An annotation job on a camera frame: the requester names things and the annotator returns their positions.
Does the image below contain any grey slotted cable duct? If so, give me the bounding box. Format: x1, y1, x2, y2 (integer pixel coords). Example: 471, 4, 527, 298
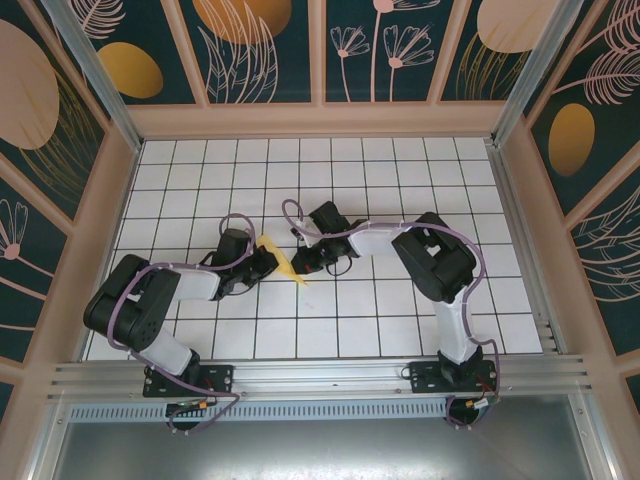
67, 399, 454, 424

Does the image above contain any yellow cloth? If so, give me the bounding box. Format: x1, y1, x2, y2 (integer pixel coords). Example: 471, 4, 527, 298
255, 234, 310, 287

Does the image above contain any aluminium corner post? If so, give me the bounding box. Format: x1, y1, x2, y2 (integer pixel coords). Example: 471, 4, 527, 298
42, 0, 145, 154
491, 0, 601, 147

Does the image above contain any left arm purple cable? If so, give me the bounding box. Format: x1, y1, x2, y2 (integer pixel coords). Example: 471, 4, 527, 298
107, 213, 257, 436

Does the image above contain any aluminium side rail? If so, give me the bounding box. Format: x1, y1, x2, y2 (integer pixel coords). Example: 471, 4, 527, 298
485, 140, 569, 357

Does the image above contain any aluminium mounting rail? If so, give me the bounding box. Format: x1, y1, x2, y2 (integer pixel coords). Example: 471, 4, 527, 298
47, 353, 596, 401

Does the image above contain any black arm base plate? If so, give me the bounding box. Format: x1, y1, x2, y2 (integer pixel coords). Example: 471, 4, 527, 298
408, 359, 501, 396
143, 363, 236, 399

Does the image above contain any grey metal sheet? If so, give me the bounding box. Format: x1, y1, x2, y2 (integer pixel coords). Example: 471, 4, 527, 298
27, 394, 619, 480

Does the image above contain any small controller board with wires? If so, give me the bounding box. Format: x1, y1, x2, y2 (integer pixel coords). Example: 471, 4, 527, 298
164, 398, 224, 419
447, 394, 503, 419

